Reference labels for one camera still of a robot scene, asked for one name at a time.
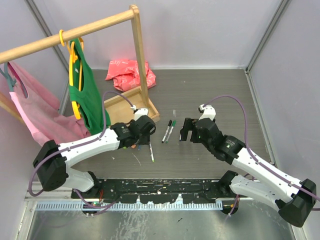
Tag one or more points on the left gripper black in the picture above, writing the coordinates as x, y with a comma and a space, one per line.
145, 140

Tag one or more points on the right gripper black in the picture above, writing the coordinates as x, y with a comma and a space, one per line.
188, 125

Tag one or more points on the dark green pen cap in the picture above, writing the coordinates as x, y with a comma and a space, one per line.
173, 123

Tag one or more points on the long white green pen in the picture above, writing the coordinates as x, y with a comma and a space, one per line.
169, 134

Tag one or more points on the white pen black tip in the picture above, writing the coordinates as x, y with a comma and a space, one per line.
165, 134

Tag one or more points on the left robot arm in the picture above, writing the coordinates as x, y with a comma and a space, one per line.
54, 163

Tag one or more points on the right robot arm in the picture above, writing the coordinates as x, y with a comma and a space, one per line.
292, 198

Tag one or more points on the white pen green tip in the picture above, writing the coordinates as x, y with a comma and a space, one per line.
151, 152

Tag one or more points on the red patterned cloth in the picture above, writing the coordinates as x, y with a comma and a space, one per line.
124, 73

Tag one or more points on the green tank top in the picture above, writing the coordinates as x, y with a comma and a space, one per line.
89, 98

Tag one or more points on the yellow plastic hanger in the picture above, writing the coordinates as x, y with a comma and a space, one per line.
73, 57

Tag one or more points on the pink shirt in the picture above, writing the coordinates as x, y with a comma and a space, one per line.
39, 109

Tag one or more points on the grey blue hanger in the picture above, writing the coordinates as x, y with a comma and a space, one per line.
12, 78

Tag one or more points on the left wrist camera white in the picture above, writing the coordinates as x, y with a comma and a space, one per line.
139, 112

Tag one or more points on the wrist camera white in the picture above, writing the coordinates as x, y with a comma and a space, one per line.
139, 112
207, 112

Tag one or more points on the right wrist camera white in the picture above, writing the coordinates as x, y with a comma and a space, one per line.
207, 112

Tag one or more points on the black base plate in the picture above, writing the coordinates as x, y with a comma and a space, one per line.
160, 191

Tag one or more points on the white cable duct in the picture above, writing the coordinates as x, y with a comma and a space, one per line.
176, 206

